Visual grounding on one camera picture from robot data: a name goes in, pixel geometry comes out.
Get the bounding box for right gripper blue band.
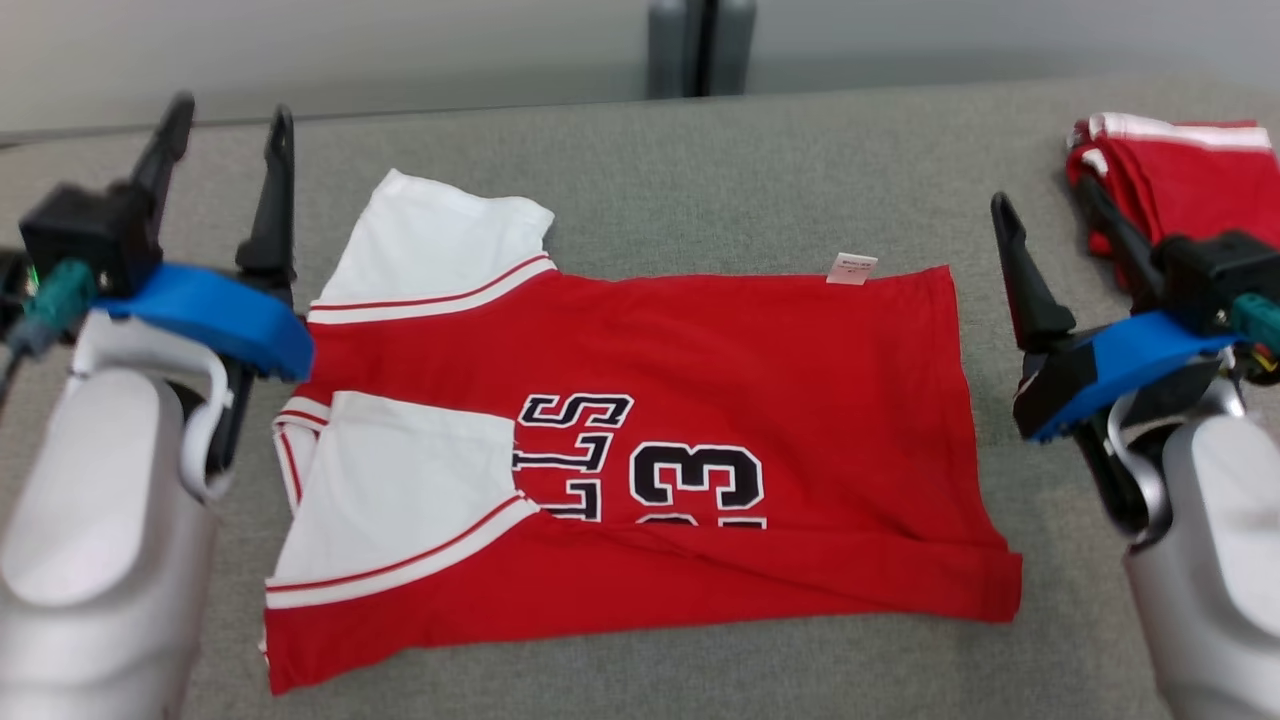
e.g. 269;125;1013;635
990;175;1241;542

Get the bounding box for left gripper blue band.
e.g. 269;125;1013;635
95;92;317;482

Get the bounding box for red shorts white trim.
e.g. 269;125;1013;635
1065;112;1277;263

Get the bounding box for red jersey white sleeves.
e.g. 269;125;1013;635
262;168;1024;696

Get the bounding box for teal right cable connector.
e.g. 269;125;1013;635
1228;295;1280;353

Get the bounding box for teal cable connector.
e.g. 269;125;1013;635
10;260;99;357
1228;295;1280;353

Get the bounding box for teal left cable connector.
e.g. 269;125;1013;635
10;260;99;357

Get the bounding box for grey cylindrical post foot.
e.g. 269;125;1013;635
712;0;757;97

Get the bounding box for grey vertical post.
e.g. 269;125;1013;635
648;0;702;99

